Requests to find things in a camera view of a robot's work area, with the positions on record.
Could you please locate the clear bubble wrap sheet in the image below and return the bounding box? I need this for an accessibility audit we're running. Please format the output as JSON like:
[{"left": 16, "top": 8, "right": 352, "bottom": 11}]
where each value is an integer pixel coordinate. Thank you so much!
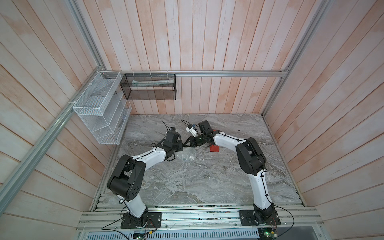
[{"left": 177, "top": 148, "right": 199, "bottom": 162}]

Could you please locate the white wire mesh shelf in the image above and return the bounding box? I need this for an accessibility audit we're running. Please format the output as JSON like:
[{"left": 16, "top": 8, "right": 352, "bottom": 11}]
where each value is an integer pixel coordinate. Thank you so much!
[{"left": 73, "top": 71, "right": 132, "bottom": 145}]

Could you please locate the red tape dispenser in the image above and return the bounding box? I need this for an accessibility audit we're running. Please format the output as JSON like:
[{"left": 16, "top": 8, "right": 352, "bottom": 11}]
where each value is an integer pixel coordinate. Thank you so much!
[{"left": 210, "top": 145, "right": 220, "bottom": 153}]

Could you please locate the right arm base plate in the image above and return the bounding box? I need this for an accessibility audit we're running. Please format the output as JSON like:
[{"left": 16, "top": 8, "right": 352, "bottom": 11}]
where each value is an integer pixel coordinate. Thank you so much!
[{"left": 239, "top": 210, "right": 281, "bottom": 226}]

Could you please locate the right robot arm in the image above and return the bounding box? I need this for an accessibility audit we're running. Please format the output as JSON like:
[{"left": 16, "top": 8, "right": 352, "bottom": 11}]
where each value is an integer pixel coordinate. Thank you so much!
[{"left": 184, "top": 121, "right": 277, "bottom": 225}]

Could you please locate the black wire mesh basket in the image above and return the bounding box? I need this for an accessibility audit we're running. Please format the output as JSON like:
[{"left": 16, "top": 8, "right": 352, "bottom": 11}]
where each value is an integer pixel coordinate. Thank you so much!
[{"left": 120, "top": 73, "right": 177, "bottom": 101}]

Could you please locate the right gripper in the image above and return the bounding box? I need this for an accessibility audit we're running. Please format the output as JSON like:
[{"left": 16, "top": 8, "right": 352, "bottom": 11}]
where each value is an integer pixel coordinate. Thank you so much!
[{"left": 183, "top": 134, "right": 207, "bottom": 148}]

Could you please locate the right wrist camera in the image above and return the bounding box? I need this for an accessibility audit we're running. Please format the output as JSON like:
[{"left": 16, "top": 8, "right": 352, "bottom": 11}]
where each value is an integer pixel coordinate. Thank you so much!
[{"left": 186, "top": 124, "right": 198, "bottom": 137}]

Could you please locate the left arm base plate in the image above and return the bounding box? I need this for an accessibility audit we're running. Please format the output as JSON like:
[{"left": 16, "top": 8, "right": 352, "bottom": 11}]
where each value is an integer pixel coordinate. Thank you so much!
[{"left": 121, "top": 212, "right": 162, "bottom": 229}]

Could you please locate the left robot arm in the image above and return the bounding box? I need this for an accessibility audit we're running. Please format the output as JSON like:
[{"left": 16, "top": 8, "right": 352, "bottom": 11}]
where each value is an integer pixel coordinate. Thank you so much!
[{"left": 107, "top": 127, "right": 183, "bottom": 218}]

